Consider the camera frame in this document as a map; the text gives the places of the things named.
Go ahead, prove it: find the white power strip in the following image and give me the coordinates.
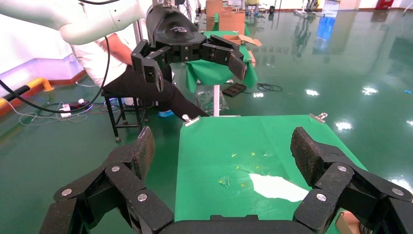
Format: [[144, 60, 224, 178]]
[[59, 103, 72, 118]]

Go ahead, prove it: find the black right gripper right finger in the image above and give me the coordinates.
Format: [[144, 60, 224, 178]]
[[290, 126, 413, 234]]

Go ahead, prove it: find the yellow black guard rail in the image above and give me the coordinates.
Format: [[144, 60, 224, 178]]
[[0, 77, 55, 109]]

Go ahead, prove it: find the person's bare forearm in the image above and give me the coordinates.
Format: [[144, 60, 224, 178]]
[[100, 34, 133, 67]]

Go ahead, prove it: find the white floor cable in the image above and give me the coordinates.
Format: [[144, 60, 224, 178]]
[[0, 97, 89, 127]]

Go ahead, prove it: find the background table with green cloth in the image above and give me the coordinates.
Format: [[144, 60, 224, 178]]
[[185, 30, 259, 117]]

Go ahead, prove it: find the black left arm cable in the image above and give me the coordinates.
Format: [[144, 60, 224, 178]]
[[0, 35, 112, 114]]

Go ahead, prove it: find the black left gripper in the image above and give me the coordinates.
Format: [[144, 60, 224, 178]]
[[130, 3, 248, 93]]

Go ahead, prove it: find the black coiled floor cable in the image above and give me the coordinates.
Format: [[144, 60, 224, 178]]
[[242, 83, 283, 94]]

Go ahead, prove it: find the black tray on floor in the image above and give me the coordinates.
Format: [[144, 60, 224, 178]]
[[222, 83, 247, 98]]

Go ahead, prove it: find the open brown cardboard box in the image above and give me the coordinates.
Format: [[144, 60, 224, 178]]
[[335, 210, 373, 234]]

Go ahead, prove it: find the tall cardboard box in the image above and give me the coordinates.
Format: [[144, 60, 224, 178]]
[[206, 0, 224, 31]]

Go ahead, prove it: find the black metal stool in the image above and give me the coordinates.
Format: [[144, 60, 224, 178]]
[[100, 89, 149, 143]]

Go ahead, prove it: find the metal binder clip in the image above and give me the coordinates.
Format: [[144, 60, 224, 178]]
[[308, 112, 329, 124], [181, 114, 201, 127]]

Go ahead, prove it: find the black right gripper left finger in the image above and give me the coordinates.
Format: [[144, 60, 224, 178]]
[[38, 126, 175, 234]]

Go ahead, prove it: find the clear plastic bag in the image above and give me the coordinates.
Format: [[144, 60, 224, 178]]
[[195, 90, 230, 116]]

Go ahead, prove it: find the large closed cardboard box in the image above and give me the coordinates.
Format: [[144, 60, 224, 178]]
[[219, 11, 246, 36]]

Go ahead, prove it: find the green tablecloth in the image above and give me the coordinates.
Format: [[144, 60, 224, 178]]
[[174, 115, 369, 222]]

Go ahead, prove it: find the red background object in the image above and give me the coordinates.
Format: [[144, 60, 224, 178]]
[[375, 0, 395, 10]]

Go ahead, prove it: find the seated person white shirt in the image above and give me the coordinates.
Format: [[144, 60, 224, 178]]
[[69, 32, 209, 118]]

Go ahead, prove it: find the flat open cardboard box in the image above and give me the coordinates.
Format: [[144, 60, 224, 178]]
[[223, 34, 263, 47]]

